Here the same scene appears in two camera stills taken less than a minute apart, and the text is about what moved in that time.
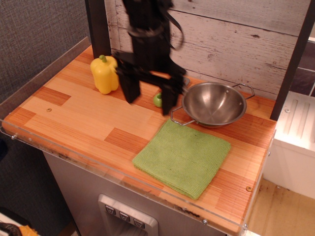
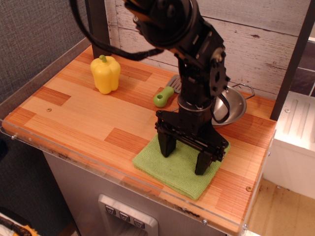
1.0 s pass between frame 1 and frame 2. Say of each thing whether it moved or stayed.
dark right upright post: stayed
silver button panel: stayed
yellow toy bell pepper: stayed
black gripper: moved
